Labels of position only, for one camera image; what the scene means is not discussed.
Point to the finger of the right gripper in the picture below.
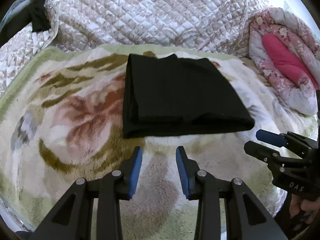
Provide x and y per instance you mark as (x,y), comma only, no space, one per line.
(292,141)
(273,158)

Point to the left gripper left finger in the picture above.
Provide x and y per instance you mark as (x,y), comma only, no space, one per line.
(71,216)

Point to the person's right hand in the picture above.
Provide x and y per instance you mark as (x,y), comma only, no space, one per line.
(297,204)

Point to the quilted beige bedspread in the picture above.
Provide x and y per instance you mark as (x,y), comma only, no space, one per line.
(216,26)

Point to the magenta pink pillow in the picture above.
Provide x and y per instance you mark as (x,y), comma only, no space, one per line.
(286,61)

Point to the dark clothes pile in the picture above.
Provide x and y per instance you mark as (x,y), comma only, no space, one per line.
(22,12)

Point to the black pants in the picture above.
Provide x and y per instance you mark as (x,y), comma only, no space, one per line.
(176,96)

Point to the pink floral rolled comforter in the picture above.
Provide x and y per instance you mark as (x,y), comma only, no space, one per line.
(299,39)

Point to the floral fleece blanket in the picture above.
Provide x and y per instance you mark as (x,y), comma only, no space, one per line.
(61,120)

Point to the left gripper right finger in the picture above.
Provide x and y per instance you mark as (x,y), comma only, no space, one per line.
(246,217)

